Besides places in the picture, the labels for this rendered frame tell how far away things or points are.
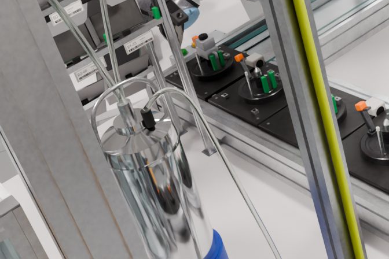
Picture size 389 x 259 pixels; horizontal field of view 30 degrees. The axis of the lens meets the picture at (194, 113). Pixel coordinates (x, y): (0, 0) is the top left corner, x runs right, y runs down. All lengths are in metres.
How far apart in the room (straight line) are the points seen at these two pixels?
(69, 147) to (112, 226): 0.13
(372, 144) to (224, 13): 1.32
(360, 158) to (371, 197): 0.14
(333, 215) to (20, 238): 0.47
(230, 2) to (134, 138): 1.88
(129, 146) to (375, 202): 0.66
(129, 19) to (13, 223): 1.07
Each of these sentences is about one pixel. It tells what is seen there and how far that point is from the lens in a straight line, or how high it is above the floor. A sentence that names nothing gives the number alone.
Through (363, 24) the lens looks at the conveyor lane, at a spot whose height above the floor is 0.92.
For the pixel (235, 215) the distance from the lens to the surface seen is 1.87.
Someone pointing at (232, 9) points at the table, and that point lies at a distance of 2.96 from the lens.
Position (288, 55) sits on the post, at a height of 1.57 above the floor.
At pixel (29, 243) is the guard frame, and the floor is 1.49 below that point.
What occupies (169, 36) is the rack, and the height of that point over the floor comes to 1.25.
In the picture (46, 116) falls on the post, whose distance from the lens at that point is 0.80.
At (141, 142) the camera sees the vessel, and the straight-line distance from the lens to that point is 1.20.
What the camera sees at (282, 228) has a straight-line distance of 1.79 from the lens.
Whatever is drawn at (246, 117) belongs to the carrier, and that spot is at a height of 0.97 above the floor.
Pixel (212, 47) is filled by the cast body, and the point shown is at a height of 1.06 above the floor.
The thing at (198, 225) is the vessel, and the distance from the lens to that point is 1.31.
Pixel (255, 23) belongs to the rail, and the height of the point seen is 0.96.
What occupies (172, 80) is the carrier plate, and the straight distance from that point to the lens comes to 2.33.
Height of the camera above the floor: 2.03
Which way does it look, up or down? 30 degrees down
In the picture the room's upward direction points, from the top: 19 degrees counter-clockwise
